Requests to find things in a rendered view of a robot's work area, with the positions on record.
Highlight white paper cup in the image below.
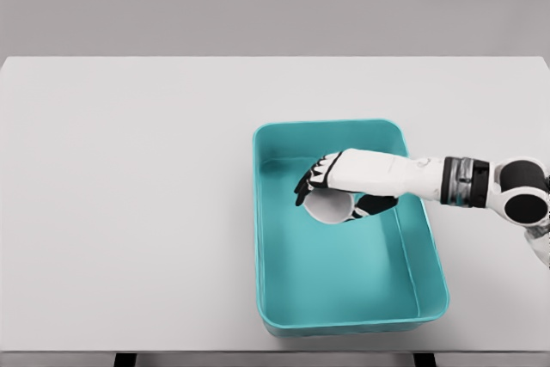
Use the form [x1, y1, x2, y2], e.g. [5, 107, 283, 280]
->
[303, 188, 356, 225]

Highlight teal plastic basket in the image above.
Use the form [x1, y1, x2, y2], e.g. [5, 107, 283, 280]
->
[252, 118, 451, 339]

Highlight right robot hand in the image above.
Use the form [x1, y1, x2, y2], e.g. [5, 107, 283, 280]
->
[293, 148, 399, 223]

